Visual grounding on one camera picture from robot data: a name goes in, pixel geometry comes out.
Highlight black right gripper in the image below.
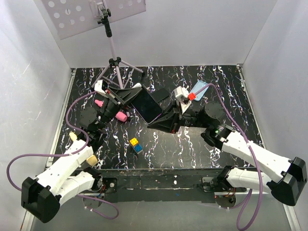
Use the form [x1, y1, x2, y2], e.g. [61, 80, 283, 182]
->
[147, 100, 209, 133]

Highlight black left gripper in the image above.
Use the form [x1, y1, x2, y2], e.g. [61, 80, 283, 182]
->
[97, 87, 144, 130]

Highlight light blue phone case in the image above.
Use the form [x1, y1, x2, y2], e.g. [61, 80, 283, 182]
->
[190, 80, 208, 102]

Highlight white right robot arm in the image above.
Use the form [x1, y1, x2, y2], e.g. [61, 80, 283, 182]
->
[148, 102, 308, 206]

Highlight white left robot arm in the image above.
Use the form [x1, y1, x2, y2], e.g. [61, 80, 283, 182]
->
[21, 80, 142, 223]

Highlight pink cylindrical stick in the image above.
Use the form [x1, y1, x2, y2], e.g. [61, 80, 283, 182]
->
[94, 100, 128, 122]

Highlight orange and blue toy blocks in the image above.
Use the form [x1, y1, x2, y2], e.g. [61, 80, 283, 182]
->
[129, 138, 143, 154]

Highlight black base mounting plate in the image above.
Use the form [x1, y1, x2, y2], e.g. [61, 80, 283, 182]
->
[74, 168, 239, 205]

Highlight lilac music stand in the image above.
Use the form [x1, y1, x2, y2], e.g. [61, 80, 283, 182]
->
[42, 0, 146, 89]

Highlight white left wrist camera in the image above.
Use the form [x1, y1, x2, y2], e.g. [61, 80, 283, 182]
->
[94, 80, 108, 98]

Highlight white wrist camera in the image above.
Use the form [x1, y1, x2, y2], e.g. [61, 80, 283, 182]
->
[94, 80, 108, 98]
[173, 86, 196, 114]

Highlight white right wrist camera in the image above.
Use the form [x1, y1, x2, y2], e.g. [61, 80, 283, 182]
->
[173, 86, 196, 114]

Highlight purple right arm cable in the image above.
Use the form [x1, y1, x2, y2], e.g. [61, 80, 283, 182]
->
[194, 83, 263, 231]

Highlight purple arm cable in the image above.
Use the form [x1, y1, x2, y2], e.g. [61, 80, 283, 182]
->
[6, 90, 120, 219]
[194, 83, 263, 231]

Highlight wooden handled tool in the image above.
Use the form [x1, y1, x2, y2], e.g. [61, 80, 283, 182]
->
[69, 131, 98, 167]

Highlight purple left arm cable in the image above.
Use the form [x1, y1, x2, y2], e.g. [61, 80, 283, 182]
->
[6, 90, 120, 219]

